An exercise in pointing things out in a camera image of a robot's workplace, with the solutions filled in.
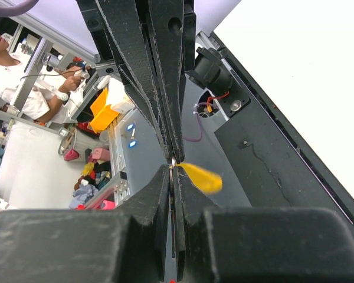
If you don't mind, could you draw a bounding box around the yellow plastic bin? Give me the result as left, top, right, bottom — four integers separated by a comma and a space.
90, 87, 120, 133

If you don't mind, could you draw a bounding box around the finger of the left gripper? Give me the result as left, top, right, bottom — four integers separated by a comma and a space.
77, 1, 171, 162
136, 1, 196, 163

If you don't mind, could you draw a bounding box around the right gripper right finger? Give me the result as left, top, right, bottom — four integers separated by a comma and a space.
173, 167, 354, 282

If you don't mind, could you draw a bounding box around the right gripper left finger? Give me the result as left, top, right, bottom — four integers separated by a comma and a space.
0, 165, 170, 282

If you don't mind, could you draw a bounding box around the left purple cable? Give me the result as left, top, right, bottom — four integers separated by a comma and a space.
181, 100, 216, 143

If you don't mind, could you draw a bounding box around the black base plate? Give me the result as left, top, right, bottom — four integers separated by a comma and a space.
197, 32, 354, 224

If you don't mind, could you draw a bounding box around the person in white shirt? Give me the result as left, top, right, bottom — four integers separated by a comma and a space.
0, 17, 92, 124

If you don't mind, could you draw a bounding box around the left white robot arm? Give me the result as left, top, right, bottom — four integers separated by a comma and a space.
77, 1, 232, 162

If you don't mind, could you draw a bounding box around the yellow key tag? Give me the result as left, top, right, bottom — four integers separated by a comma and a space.
178, 162, 223, 195

